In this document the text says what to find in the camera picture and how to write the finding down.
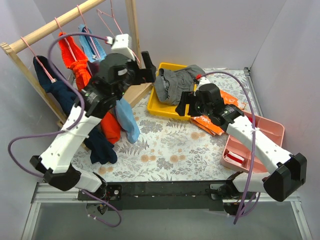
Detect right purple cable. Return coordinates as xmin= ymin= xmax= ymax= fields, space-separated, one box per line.
xmin=199 ymin=70 xmax=261 ymax=225

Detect pink hanger with navy garment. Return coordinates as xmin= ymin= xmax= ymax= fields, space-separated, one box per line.
xmin=20 ymin=36 xmax=57 ymax=83

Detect purple cable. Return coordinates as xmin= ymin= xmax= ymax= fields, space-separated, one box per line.
xmin=199 ymin=70 xmax=261 ymax=225
xmin=7 ymin=32 xmax=112 ymax=179

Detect floral patterned table mat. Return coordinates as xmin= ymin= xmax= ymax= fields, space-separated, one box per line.
xmin=47 ymin=69 xmax=263 ymax=183

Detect bright orange garment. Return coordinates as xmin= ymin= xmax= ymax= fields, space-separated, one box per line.
xmin=58 ymin=36 xmax=122 ymax=144

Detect pink hanger with orange garment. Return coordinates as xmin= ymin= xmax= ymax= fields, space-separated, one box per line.
xmin=54 ymin=17 xmax=77 ymax=61

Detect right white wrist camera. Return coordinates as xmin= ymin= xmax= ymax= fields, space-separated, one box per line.
xmin=194 ymin=74 xmax=211 ymax=91

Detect light blue shorts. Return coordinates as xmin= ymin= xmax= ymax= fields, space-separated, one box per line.
xmin=79 ymin=35 xmax=140 ymax=144

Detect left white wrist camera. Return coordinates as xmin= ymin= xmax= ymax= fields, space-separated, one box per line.
xmin=106 ymin=33 xmax=136 ymax=61

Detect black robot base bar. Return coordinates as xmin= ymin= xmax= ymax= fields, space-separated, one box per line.
xmin=74 ymin=174 xmax=258 ymax=217

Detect wooden clothes rack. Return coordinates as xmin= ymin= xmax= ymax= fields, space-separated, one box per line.
xmin=0 ymin=0 xmax=154 ymax=128

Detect grey shorts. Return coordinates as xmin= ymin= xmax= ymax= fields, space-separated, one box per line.
xmin=153 ymin=64 xmax=205 ymax=106

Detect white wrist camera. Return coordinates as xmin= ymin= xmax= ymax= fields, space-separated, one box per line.
xmin=106 ymin=33 xmax=136 ymax=61
xmin=194 ymin=74 xmax=211 ymax=91

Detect orange tie-dye shorts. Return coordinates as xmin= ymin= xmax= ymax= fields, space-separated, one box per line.
xmin=190 ymin=90 xmax=247 ymax=136

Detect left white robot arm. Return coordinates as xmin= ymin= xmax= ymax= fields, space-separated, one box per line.
xmin=30 ymin=51 xmax=156 ymax=200

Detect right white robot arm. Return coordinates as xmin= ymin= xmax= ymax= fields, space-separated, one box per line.
xmin=175 ymin=83 xmax=307 ymax=202

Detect pink compartment organizer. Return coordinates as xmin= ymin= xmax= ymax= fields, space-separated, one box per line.
xmin=220 ymin=112 xmax=285 ymax=173

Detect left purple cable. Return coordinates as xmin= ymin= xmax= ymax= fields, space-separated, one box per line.
xmin=7 ymin=32 xmax=112 ymax=179

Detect red cloth front compartment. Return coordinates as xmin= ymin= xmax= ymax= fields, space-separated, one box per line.
xmin=225 ymin=151 xmax=245 ymax=166

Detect navy blue garment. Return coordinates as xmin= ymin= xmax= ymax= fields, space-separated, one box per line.
xmin=33 ymin=55 xmax=118 ymax=165

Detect yellow plastic tray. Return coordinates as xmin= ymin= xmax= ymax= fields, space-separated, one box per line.
xmin=147 ymin=62 xmax=191 ymax=121

